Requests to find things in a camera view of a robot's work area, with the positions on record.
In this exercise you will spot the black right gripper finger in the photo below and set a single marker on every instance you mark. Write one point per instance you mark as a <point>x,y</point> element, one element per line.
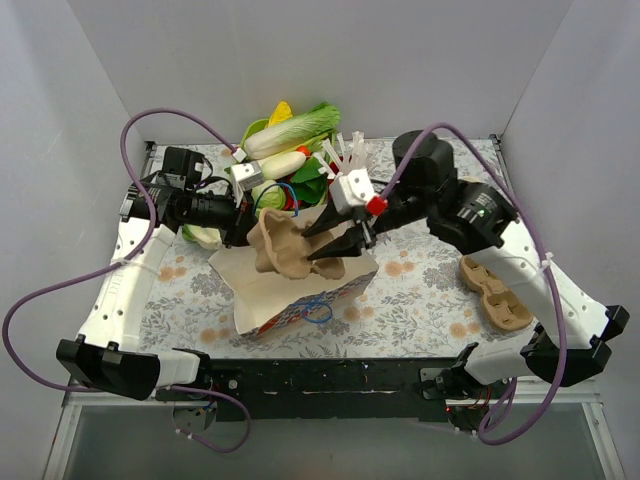
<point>349,244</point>
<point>336,218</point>

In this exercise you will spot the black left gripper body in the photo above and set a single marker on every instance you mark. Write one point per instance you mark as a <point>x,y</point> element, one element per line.
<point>241,226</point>

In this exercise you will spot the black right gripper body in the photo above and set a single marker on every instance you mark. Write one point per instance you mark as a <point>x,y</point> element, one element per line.
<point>366,230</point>

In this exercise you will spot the single brown cup carrier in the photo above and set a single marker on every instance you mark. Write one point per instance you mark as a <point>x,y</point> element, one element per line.
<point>281,248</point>

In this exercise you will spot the patterned paper takeout bag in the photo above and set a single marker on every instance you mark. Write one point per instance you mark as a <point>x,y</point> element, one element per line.
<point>264,302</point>

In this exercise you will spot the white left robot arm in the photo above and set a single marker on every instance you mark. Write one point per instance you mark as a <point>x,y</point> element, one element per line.
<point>105,354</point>

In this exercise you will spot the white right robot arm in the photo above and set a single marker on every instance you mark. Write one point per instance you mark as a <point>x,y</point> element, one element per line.
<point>482,222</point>

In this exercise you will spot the red straw holder cup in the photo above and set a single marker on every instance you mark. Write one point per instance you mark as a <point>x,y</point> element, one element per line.
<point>330,197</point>

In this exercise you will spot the toy round green cabbage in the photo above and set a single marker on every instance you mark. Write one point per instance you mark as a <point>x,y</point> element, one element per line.
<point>269,194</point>

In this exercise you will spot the white wrapped straw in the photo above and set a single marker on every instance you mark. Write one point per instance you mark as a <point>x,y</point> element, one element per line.
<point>336,158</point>

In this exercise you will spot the toy white radish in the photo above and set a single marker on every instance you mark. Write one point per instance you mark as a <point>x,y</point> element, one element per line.
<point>281,165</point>

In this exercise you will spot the toy napa cabbage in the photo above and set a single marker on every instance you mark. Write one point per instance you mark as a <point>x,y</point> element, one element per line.
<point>293,132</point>

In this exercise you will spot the floral table mat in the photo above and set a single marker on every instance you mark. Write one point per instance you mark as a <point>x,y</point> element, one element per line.
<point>416,306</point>

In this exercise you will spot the green vegetable basket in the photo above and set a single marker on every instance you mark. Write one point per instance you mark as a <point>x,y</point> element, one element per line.
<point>306,187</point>

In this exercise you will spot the toy yellow corn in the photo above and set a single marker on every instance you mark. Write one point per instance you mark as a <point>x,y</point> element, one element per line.
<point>281,113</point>

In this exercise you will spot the brown cardboard cup carrier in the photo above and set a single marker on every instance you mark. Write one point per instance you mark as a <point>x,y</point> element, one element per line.
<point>501,307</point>

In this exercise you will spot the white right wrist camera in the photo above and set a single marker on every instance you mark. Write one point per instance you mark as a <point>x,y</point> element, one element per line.
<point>353,190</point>

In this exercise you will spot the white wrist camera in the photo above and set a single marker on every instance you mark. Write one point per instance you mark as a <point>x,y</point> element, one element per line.
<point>244,174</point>
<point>353,190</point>

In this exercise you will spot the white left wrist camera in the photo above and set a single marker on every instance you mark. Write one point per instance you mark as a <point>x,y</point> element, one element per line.
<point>244,174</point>

